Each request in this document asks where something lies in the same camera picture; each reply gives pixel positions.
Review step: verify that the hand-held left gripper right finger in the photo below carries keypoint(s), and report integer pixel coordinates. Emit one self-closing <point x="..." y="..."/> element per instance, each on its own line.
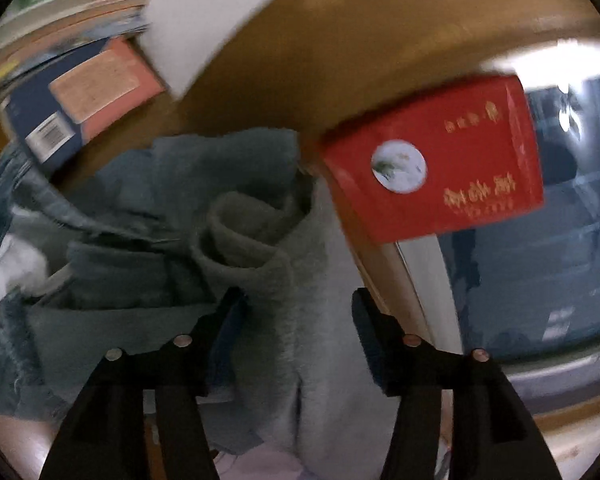
<point x="372" y="350"/>

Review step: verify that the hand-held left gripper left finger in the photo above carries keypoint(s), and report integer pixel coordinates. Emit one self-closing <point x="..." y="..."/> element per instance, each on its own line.
<point x="230" y="330"/>

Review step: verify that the grey fleece pants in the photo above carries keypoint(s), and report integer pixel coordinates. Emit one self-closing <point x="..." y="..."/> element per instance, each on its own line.
<point x="305" y="310"/>

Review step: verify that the sliding glass window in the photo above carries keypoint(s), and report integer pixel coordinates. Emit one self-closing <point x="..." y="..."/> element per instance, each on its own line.
<point x="530" y="285"/>

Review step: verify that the red cardboard box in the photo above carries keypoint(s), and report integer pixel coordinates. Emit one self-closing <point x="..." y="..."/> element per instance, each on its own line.
<point x="455" y="160"/>

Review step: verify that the blue denim jeans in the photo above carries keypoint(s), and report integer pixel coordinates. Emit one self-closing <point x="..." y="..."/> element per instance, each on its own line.
<point x="10" y="360"/>

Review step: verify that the white cloth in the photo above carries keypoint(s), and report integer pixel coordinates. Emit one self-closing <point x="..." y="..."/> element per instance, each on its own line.
<point x="15" y="260"/>

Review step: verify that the blue and orange book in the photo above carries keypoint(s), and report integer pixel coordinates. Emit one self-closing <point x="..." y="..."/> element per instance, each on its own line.
<point x="105" y="80"/>

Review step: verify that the wooden window surround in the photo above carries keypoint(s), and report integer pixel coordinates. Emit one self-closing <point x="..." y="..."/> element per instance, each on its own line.
<point x="330" y="35"/>

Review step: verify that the stack of books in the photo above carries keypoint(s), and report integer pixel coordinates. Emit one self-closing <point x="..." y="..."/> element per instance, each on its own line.
<point x="55" y="25"/>

